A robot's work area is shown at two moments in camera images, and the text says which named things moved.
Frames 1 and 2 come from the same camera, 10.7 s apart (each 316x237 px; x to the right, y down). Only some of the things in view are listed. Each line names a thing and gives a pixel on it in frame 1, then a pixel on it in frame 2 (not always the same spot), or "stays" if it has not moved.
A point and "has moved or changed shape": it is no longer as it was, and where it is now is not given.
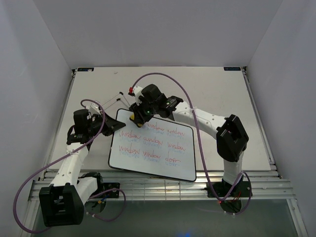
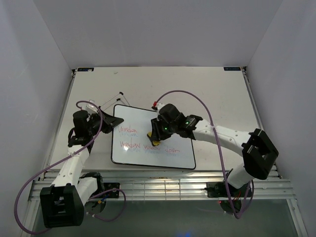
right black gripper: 138,117 -> 157,135
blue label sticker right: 232,68 stays
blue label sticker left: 85,69 stays
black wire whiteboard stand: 118,99 stays
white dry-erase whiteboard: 159,146 has moved or changed shape
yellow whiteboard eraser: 132,117 -> 155,142
